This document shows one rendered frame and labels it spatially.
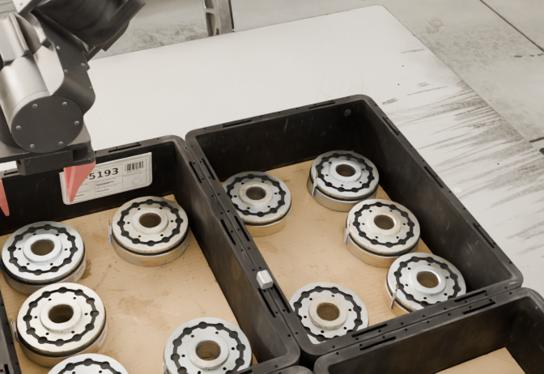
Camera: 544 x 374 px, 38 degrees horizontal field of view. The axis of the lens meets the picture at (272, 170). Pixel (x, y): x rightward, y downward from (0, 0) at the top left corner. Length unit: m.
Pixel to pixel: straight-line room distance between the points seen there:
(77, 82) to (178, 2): 2.60
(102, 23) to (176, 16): 2.45
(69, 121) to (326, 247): 0.54
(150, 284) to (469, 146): 0.73
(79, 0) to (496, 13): 2.91
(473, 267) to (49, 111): 0.62
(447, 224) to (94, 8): 0.59
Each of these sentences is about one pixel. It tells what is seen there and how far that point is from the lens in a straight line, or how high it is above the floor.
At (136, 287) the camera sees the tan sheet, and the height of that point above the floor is 0.83.
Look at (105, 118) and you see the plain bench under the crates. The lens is 1.50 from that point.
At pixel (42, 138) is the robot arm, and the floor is 1.22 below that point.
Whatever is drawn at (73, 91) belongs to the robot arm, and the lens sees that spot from 0.63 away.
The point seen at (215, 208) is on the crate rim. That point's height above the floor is 0.93.
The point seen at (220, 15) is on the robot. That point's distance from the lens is 1.88.
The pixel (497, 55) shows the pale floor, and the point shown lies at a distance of 3.19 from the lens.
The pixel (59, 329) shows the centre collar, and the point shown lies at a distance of 0.96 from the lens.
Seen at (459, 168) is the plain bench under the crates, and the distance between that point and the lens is 1.48.
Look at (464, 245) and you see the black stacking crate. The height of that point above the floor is 0.89.
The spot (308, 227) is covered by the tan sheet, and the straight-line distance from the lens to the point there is 1.12.
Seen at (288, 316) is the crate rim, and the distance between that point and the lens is 0.89.
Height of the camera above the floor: 1.63
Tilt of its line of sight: 42 degrees down
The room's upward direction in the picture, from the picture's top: 6 degrees clockwise
